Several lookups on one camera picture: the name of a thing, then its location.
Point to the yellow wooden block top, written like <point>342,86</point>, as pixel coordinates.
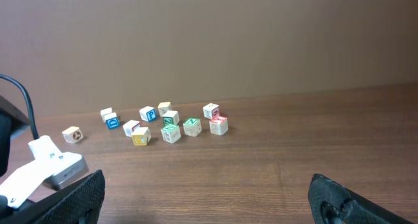
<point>164,107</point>

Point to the dark green block Z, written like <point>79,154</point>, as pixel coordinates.
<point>171,117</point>

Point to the yellow wooden block left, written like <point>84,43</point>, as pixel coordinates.
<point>72,135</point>

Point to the red wooden letter block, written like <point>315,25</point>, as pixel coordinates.
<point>219,125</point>

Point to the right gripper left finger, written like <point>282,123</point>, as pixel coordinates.
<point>80,202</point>

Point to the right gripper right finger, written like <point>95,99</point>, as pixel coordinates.
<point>331,202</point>

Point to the green wooden block N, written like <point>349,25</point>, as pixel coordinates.
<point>192,126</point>

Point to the blue-edged wooden block A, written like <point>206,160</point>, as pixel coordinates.
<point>112,120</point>

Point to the plain wooden block bird picture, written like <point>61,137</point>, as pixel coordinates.
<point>211,110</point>

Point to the red-edged wooden block top left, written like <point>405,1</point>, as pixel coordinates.
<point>105,112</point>

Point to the blue-edged wooden block P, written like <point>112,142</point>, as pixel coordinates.
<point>148,113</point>

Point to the green wooden block Z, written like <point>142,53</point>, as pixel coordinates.
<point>171,133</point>

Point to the yellow-edged wooden block K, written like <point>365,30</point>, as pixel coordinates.
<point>141,136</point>

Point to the plain wooden block centre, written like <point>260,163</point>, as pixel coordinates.
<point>130,126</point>

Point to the yellow wooden block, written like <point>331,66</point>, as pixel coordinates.
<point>72,135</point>
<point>164,107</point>

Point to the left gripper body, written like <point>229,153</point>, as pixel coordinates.
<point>13,121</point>

